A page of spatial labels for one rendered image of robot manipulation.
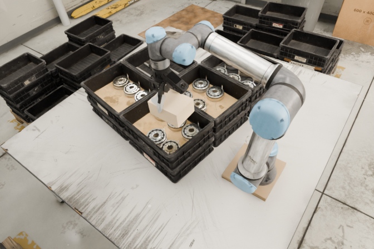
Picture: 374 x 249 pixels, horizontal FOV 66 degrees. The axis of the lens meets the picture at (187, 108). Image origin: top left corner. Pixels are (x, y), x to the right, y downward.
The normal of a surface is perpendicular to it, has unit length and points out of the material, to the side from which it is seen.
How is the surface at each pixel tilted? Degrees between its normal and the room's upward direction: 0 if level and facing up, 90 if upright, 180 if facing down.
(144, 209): 0
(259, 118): 84
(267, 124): 84
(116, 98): 0
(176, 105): 0
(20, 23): 90
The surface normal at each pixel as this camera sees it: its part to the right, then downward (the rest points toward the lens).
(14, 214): -0.07, -0.71
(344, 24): -0.57, 0.37
